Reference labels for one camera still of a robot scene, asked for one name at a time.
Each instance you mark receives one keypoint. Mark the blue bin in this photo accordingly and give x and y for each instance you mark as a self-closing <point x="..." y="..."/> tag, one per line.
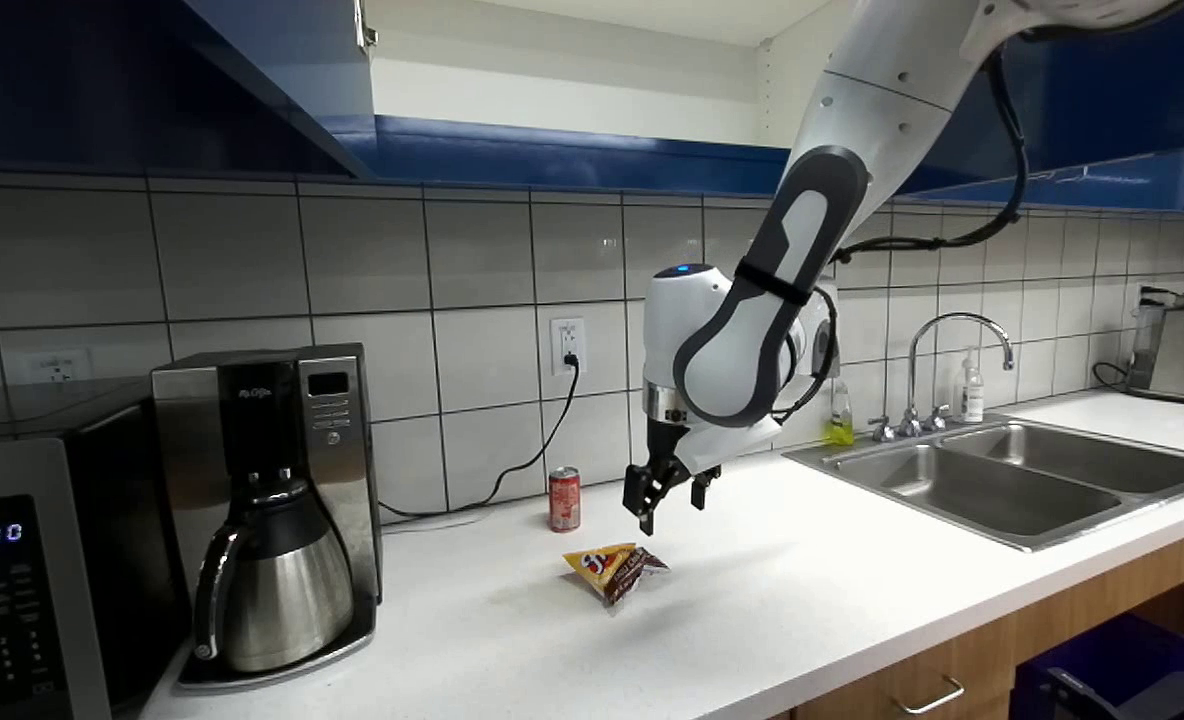
<point x="1114" y="675"/>

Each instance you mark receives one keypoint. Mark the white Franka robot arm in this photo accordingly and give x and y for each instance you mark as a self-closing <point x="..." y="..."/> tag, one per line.
<point x="804" y="242"/>

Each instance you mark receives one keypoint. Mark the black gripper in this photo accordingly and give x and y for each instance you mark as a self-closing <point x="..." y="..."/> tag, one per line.
<point x="672" y="460"/>

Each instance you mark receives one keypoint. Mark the stainless steel double sink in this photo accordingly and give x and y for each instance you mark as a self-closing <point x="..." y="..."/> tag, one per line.
<point x="1019" y="485"/>

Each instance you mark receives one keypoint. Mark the yellow and brown snack packet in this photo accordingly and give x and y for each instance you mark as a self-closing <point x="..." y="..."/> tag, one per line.
<point x="612" y="568"/>

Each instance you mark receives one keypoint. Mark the black and steel coffee maker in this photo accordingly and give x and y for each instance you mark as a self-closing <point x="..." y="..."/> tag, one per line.
<point x="332" y="424"/>

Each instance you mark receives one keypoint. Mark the empty white wall outlet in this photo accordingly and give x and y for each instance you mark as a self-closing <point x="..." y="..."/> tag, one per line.
<point x="60" y="367"/>

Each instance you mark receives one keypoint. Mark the open white cabinet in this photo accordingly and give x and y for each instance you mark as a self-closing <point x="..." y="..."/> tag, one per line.
<point x="553" y="65"/>

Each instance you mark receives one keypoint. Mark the white hand soap bottle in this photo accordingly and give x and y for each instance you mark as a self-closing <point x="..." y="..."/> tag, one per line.
<point x="974" y="398"/>

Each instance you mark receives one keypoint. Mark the blue open cabinet door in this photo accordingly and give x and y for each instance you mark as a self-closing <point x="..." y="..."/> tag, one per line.
<point x="285" y="65"/>

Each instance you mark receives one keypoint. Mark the wooden base cabinets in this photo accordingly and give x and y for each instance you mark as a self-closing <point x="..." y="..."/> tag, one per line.
<point x="1084" y="614"/>

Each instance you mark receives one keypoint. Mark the chrome sink faucet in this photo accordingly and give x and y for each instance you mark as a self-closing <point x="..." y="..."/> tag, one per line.
<point x="959" y="323"/>

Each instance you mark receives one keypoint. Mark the green dish soap bottle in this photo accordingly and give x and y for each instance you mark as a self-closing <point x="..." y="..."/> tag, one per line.
<point x="840" y="431"/>

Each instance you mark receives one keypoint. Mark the white wall outlet with plug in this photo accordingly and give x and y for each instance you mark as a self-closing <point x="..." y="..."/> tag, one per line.
<point x="571" y="349"/>

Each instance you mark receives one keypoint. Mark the black and silver microwave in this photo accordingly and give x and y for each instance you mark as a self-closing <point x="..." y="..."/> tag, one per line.
<point x="33" y="573"/>

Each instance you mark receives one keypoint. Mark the blue cabinet door with hinge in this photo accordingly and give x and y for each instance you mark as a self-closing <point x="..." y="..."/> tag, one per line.
<point x="1125" y="122"/>

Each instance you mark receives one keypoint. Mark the red soda can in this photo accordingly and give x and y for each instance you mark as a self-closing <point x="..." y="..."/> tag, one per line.
<point x="566" y="503"/>

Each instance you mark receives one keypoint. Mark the stainless steel coffee carafe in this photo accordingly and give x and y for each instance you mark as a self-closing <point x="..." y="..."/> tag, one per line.
<point x="278" y="601"/>

